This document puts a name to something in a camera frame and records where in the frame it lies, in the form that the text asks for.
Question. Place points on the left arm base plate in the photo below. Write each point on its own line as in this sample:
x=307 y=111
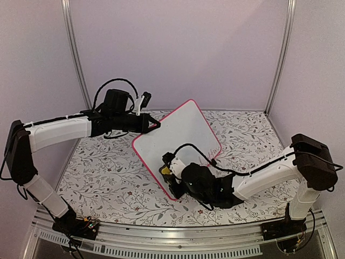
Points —
x=82 y=228

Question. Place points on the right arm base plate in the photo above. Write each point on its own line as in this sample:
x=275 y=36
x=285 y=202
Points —
x=282 y=228

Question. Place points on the aluminium frame post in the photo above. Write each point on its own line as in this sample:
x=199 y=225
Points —
x=286 y=37
x=66 y=8

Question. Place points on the pink framed whiteboard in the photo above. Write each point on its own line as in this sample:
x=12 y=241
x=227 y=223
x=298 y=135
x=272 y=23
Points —
x=185 y=124

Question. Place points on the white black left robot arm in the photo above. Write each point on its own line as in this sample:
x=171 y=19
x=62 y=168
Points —
x=119 y=111

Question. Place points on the aluminium front rail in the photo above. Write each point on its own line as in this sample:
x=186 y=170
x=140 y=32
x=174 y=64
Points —
x=228 y=241

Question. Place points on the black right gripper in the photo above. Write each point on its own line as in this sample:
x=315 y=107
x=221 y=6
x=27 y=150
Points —
x=171 y=180

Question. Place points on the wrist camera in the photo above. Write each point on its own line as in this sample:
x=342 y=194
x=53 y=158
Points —
x=141 y=102
x=175 y=165

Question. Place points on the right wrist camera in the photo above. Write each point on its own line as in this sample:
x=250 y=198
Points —
x=175 y=165

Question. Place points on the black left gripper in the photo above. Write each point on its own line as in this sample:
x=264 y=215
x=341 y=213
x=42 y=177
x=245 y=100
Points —
x=144 y=127

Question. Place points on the left aluminium frame post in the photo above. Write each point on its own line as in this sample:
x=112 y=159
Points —
x=66 y=8

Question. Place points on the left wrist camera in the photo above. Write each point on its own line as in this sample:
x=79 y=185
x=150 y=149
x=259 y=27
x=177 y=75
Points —
x=141 y=102

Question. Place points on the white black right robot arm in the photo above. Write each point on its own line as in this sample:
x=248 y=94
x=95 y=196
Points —
x=214 y=187

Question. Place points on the yellow whiteboard eraser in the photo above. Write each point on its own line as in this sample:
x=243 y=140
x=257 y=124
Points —
x=164 y=170

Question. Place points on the right aluminium frame post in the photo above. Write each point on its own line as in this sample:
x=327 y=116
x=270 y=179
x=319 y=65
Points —
x=286 y=37

